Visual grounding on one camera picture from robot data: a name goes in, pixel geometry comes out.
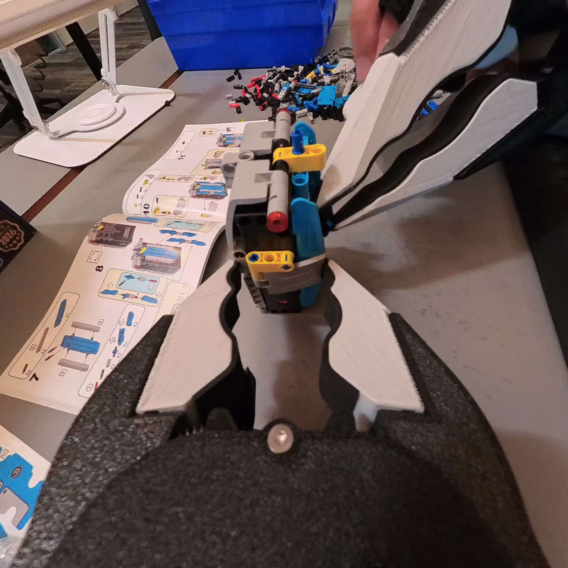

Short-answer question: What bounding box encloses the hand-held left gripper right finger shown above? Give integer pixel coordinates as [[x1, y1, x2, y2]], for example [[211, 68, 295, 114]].
[[319, 259, 424, 433]]

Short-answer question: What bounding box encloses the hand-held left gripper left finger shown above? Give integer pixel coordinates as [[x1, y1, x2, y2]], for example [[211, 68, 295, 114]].
[[135, 259, 243, 415]]

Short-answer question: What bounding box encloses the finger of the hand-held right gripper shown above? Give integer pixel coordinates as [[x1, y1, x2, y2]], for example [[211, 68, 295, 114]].
[[319, 0, 514, 210], [330, 77, 540, 232]]

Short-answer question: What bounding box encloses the pile of toy brick pieces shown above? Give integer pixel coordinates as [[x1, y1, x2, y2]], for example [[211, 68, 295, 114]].
[[225, 46, 445, 125]]

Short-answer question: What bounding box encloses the grey blue toy brick model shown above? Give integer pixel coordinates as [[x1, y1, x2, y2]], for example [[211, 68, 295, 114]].
[[221, 106, 330, 317]]

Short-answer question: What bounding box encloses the person's right hand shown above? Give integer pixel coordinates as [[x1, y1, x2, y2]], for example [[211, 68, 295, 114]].
[[350, 0, 398, 83]]

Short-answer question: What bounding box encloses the open instruction booklet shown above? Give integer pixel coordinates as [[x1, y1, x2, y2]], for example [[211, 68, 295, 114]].
[[0, 120, 250, 416]]

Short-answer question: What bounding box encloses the black perforated board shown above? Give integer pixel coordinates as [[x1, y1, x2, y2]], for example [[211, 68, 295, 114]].
[[501, 129, 568, 356]]

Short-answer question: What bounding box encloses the blue plastic bin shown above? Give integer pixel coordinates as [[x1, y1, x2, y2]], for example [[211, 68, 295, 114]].
[[146, 0, 341, 73]]

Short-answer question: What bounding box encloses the dark printed toy set box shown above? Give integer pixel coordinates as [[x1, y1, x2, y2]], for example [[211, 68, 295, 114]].
[[0, 200, 39, 273]]

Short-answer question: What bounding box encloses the blue sticker sheet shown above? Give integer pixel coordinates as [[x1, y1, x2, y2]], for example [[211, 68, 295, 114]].
[[0, 424, 52, 540]]

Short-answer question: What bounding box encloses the white book stand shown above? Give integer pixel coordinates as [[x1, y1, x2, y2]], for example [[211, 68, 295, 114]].
[[0, 0, 176, 169]]

